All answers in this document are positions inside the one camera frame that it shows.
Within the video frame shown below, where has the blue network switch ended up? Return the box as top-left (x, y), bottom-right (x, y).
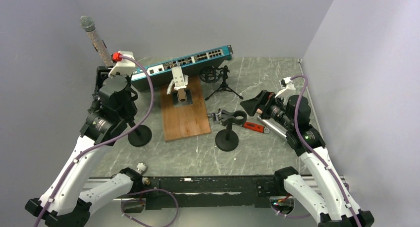
top-left (145, 45), bottom-right (233, 87)

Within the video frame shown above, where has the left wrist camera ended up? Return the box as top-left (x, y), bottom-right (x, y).
top-left (108, 51), bottom-right (136, 77)

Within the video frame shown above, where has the glitter microphone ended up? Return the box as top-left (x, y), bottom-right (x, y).
top-left (79, 16), bottom-right (113, 67)

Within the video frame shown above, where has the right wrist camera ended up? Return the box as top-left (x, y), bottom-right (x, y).
top-left (275, 77), bottom-right (296, 99)

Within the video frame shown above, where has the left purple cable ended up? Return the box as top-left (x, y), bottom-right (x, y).
top-left (33, 55), bottom-right (156, 227)

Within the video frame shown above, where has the black tripod mic stand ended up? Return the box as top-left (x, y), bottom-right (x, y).
top-left (199, 65), bottom-right (244, 102)

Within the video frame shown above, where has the black clamp mic stand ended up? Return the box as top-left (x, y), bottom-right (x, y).
top-left (215, 110), bottom-right (247, 152)

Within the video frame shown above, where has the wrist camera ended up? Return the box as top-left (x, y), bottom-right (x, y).
top-left (108, 51), bottom-right (136, 77)
top-left (275, 77), bottom-right (296, 99)

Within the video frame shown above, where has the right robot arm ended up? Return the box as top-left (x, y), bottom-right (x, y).
top-left (240, 90), bottom-right (374, 227)

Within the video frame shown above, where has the black round base stand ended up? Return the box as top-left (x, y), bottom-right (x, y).
top-left (128, 121), bottom-right (152, 147)

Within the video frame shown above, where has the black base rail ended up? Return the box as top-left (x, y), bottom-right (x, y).
top-left (109, 175), bottom-right (306, 210)

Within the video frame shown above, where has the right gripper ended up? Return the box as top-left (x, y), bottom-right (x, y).
top-left (240, 89), bottom-right (294, 130)

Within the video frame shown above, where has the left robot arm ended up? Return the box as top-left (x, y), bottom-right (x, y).
top-left (25, 67), bottom-right (152, 227)

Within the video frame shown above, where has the red handled adjustable wrench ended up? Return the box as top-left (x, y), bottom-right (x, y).
top-left (207, 109), bottom-right (270, 133)

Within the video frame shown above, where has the white metal lever handle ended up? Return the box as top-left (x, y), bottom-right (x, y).
top-left (166, 66), bottom-right (188, 102)

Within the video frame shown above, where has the wooden board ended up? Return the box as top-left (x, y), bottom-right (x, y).
top-left (159, 76), bottom-right (211, 142)

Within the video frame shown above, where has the silver microphone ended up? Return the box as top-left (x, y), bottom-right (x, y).
top-left (257, 116), bottom-right (287, 140)

